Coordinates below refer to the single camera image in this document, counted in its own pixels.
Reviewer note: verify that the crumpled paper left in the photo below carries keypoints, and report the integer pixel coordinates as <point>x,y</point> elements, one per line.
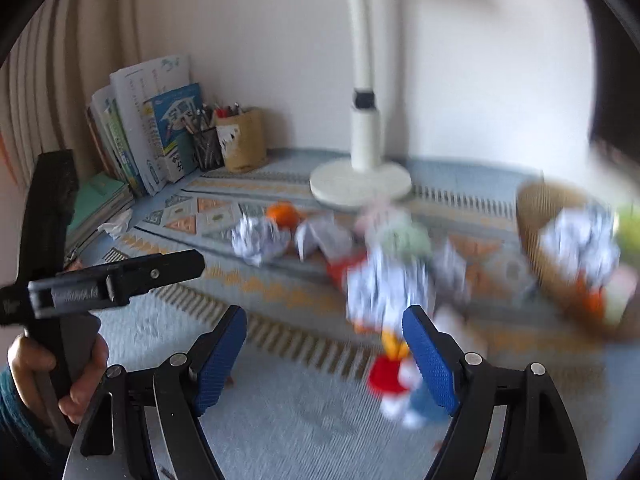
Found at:
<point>258,240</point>

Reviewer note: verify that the white desk lamp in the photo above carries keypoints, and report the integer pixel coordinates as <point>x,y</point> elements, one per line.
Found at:
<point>364,176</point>

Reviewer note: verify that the patterned blue table mat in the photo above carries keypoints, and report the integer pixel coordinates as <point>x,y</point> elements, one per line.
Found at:
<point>299,406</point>

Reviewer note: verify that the brown paper pen holder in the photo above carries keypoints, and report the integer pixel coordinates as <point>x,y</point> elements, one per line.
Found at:
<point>242,141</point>

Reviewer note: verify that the large paper front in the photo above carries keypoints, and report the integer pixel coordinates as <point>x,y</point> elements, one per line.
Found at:
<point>581,241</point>

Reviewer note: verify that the blue cover book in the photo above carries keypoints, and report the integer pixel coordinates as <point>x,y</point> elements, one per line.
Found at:
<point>171,119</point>

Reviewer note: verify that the white workbook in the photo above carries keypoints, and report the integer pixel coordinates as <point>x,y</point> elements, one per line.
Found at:
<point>134,87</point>

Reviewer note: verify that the person left hand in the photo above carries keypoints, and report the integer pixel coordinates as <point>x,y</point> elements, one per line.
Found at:
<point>26,358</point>

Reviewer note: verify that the green books stack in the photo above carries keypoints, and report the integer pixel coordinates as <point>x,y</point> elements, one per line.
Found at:
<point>112,191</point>

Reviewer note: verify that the orange with stem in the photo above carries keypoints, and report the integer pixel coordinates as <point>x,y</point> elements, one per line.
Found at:
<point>285,216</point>

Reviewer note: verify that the woven brown basket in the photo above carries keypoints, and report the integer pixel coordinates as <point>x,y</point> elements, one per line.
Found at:
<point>610,311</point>

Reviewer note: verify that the black mesh pen holder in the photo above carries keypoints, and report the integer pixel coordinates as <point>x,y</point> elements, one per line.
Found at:
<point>207,150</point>

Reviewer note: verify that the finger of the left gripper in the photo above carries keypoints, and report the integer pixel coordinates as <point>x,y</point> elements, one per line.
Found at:
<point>137,276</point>

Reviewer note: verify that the red plush doll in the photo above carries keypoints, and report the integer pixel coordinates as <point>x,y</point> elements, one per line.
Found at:
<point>397,381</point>

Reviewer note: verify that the white tissue at edge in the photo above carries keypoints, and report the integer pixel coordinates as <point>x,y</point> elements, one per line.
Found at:
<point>118,225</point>

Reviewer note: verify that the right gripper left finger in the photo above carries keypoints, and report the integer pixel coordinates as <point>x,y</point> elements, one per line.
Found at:
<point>113,442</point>

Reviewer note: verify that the crumpled paper centre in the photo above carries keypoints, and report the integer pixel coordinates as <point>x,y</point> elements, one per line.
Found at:
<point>379,290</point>

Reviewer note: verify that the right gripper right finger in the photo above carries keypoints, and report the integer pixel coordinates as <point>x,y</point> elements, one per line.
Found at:
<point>538,440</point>

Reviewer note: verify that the crumpled paper near holder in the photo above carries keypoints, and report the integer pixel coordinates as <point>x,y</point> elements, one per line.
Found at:
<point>321,233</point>

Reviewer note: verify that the pink white green plush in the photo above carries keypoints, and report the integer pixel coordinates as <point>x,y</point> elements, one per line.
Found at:
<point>391,228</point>

